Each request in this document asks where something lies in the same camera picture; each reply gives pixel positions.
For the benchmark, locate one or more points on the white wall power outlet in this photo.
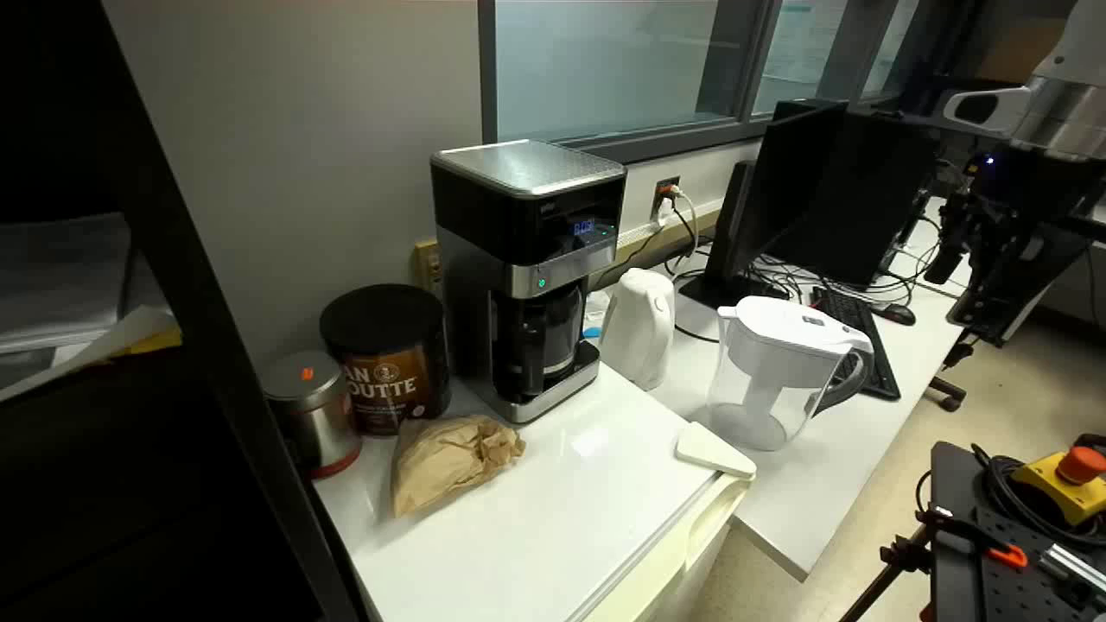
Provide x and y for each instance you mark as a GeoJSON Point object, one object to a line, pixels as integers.
{"type": "Point", "coordinates": [668, 194]}

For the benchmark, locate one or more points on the black perforated cart top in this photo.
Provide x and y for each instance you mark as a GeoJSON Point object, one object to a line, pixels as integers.
{"type": "Point", "coordinates": [978, 588]}

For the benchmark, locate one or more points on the black wheeled base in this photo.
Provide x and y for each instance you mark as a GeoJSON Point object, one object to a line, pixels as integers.
{"type": "Point", "coordinates": [947, 385]}

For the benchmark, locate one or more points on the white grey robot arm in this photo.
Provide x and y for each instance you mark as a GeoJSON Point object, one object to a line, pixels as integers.
{"type": "Point", "coordinates": [1073, 92]}

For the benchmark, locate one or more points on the yellow emergency stop red button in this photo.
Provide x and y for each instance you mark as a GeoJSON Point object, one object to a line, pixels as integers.
{"type": "Point", "coordinates": [1066, 479]}

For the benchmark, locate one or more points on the black computer mouse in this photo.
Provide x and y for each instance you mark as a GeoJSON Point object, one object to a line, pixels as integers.
{"type": "Point", "coordinates": [900, 314]}

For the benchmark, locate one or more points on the black tripod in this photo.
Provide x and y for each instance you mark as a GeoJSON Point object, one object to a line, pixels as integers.
{"type": "Point", "coordinates": [892, 573]}

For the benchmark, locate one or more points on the black and silver coffee machine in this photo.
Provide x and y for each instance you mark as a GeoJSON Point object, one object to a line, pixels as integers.
{"type": "Point", "coordinates": [520, 194]}

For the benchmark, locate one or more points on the black computer monitor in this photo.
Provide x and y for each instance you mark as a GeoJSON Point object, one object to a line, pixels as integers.
{"type": "Point", "coordinates": [830, 194]}

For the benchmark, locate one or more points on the papers on shelf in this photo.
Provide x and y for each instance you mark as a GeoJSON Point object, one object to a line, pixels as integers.
{"type": "Point", "coordinates": [69, 314]}

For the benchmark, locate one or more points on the small glass jar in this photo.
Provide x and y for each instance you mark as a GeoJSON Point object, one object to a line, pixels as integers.
{"type": "Point", "coordinates": [312, 411]}

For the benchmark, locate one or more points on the white mini fridge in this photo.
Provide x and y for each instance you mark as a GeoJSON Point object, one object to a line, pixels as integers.
{"type": "Point", "coordinates": [554, 506]}

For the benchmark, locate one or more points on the blue labelled white packet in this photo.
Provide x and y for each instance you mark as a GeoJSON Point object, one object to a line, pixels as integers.
{"type": "Point", "coordinates": [592, 316]}

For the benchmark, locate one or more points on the yellowish wall switch plate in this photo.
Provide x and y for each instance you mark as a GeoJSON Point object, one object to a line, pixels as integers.
{"type": "Point", "coordinates": [426, 264]}

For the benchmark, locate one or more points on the dark window frame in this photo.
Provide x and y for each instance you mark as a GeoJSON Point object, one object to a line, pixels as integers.
{"type": "Point", "coordinates": [736, 127]}

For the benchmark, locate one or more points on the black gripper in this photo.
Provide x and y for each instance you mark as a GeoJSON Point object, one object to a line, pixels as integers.
{"type": "Point", "coordinates": [1032, 221]}

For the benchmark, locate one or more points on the white water filter pitcher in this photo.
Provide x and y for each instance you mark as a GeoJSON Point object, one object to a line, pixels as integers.
{"type": "Point", "coordinates": [778, 367]}

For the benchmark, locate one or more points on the orange clamp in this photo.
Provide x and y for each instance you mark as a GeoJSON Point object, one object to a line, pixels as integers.
{"type": "Point", "coordinates": [1006, 556]}

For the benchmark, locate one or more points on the white folded napkin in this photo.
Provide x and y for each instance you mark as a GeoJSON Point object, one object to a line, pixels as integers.
{"type": "Point", "coordinates": [714, 451]}

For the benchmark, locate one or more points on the crumpled brown paper bag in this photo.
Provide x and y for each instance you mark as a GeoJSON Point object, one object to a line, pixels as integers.
{"type": "Point", "coordinates": [442, 461]}

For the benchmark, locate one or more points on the brown coffee canister black lid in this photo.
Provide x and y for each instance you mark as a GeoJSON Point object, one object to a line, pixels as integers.
{"type": "Point", "coordinates": [384, 367]}

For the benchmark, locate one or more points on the black shelving unit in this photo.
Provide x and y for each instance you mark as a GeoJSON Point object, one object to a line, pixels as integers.
{"type": "Point", "coordinates": [174, 348]}

